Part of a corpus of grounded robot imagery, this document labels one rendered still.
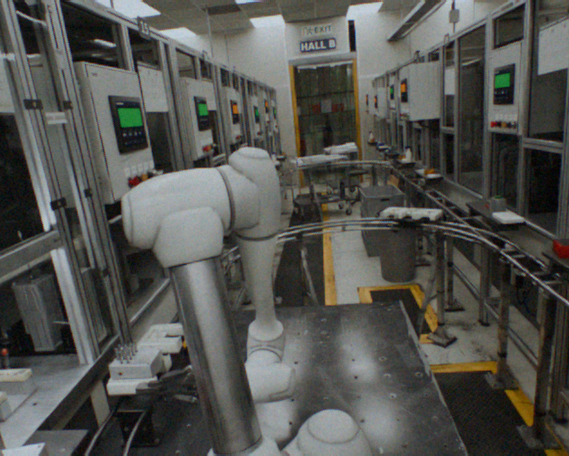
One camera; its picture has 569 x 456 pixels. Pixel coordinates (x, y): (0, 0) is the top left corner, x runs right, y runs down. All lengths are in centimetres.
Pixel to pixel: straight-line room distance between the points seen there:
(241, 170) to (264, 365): 58
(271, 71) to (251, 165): 842
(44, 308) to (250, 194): 91
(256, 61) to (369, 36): 229
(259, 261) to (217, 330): 20
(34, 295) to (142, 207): 80
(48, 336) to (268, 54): 821
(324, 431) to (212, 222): 48
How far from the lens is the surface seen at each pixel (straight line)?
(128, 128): 173
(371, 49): 929
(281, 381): 118
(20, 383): 142
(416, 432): 137
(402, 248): 390
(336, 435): 94
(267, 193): 86
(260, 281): 99
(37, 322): 158
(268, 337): 126
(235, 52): 939
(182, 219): 79
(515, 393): 274
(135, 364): 136
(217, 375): 84
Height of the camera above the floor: 158
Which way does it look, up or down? 16 degrees down
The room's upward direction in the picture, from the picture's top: 6 degrees counter-clockwise
